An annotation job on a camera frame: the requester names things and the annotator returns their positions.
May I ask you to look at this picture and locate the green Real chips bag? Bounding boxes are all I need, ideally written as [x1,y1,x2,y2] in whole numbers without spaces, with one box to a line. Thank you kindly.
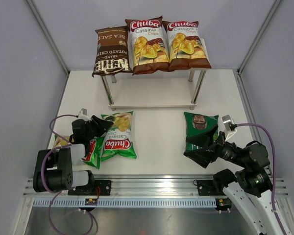
[184,112,219,138]

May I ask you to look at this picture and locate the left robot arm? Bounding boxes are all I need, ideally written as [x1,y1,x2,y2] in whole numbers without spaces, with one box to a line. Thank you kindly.
[33,115,113,196]

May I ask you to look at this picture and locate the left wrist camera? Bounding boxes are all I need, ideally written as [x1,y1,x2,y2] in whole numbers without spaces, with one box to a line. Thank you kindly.
[77,108,92,122]

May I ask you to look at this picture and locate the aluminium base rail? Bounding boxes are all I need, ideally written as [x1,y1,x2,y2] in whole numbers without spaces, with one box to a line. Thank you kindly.
[22,173,290,199]

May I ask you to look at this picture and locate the white two-tier shelf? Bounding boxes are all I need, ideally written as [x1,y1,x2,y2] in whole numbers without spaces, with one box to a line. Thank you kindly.
[98,38,210,111]

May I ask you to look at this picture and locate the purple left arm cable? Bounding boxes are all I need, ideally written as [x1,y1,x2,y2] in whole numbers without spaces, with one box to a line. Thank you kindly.
[40,114,98,235]

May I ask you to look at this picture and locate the brown Chuba bag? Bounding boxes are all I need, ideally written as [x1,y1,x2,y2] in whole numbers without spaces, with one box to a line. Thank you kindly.
[125,16,170,75]
[162,21,211,71]

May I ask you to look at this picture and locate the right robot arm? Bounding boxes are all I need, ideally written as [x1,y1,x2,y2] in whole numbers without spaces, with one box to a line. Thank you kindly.
[184,123,292,235]

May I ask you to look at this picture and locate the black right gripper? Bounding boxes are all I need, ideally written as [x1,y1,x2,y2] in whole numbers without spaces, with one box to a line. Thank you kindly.
[184,123,248,167]

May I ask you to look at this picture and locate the white slotted cable duct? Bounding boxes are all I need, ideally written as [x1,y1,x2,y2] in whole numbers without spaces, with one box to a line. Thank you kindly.
[33,198,217,208]

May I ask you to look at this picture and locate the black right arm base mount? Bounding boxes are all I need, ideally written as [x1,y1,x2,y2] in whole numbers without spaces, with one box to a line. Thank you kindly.
[193,180,225,196]

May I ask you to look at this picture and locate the green Chuba bag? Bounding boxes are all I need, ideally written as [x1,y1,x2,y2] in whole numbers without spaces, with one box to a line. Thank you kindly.
[101,111,137,161]

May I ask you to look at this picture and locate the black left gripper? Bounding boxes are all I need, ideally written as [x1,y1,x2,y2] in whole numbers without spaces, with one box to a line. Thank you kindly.
[85,115,113,141]

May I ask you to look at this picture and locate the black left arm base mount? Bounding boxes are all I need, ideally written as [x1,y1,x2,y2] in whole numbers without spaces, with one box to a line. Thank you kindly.
[68,180,111,196]

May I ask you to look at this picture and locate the green Chuba bag sideways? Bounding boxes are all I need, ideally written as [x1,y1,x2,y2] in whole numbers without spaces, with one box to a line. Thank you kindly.
[53,134,105,170]

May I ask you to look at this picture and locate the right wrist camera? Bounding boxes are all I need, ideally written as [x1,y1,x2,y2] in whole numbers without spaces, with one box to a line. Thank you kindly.
[222,115,237,141]

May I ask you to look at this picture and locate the brown Kettle sea salt bag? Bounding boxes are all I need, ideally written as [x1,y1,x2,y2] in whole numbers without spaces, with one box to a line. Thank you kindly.
[92,25,132,76]

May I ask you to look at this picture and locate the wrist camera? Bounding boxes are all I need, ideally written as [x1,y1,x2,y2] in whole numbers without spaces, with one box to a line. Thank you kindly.
[77,108,92,122]
[222,115,237,141]

